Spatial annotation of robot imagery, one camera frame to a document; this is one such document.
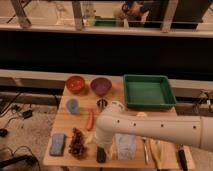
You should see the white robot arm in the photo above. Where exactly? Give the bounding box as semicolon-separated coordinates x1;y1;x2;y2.
94;104;213;152

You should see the small metal cup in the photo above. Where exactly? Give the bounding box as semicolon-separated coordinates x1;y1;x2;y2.
97;98;108;111

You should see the white paper cup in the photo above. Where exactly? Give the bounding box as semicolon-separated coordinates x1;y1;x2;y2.
110;101;125;112

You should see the blue plastic cup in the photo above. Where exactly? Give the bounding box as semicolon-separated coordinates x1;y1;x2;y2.
66;99;79;114

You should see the purple bowl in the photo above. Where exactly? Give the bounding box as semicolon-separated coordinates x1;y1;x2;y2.
90;77;112;96

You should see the orange bowl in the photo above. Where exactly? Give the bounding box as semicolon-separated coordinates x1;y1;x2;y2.
65;75;85;94

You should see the orange carrot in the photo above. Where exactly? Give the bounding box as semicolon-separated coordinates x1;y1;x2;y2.
86;111;94;131

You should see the green plastic tray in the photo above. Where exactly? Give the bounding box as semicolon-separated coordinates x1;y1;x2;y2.
123;75;176;110

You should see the light blue cloth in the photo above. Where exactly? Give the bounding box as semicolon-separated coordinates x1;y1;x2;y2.
115;134;136;160

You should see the green box behind glass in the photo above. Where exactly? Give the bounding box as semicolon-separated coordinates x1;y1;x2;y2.
95;18;116;27

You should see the dark grape bunch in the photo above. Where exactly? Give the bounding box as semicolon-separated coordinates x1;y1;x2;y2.
69;128;87;159

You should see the blue sponge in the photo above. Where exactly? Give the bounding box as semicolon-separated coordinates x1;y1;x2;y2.
49;133;66;156

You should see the person behind glass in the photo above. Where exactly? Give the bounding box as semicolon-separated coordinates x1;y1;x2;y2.
113;0;152;27

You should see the metal fork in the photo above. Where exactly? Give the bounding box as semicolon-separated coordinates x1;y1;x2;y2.
142;138;149;165

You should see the black handled tool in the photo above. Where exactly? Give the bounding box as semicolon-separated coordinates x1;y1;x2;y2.
178;144;188;171

